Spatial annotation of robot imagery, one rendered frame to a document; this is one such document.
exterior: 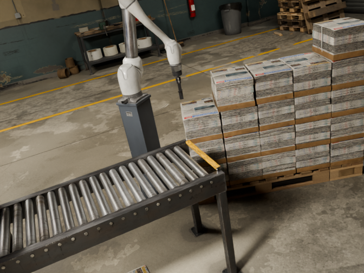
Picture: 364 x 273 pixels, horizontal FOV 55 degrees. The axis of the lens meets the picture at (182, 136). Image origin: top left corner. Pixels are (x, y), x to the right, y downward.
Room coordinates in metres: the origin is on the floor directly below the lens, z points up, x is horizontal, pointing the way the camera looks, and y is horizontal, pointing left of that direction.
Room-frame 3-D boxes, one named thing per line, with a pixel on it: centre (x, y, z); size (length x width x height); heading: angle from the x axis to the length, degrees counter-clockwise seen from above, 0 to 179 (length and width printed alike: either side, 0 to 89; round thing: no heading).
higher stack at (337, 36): (2.63, -1.34, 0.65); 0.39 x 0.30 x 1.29; 0
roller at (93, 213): (1.66, 0.59, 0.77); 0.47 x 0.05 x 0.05; 19
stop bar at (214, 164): (1.90, -0.10, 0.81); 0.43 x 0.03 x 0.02; 19
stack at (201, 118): (2.64, -0.61, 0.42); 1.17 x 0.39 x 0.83; 90
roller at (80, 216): (1.64, 0.65, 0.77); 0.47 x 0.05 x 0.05; 19
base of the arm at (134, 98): (2.64, 0.34, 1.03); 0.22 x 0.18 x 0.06; 146
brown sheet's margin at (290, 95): (2.64, -0.75, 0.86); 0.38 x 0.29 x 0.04; 179
